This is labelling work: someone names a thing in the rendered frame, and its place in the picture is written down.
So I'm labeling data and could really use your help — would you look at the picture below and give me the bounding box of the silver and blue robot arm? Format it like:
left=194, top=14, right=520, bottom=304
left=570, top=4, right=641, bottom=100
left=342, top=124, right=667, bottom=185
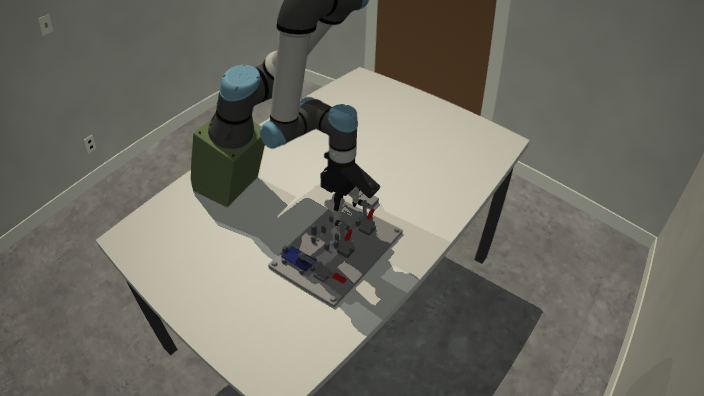
left=208, top=0, right=380, bottom=198

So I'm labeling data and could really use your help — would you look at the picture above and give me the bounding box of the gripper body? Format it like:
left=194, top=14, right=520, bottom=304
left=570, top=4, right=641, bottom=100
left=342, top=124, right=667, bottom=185
left=320, top=151, right=355, bottom=196

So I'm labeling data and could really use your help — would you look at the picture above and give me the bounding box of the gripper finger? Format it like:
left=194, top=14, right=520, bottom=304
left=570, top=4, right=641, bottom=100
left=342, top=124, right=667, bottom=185
left=324, top=188, right=345, bottom=225
left=348, top=186, right=360, bottom=207

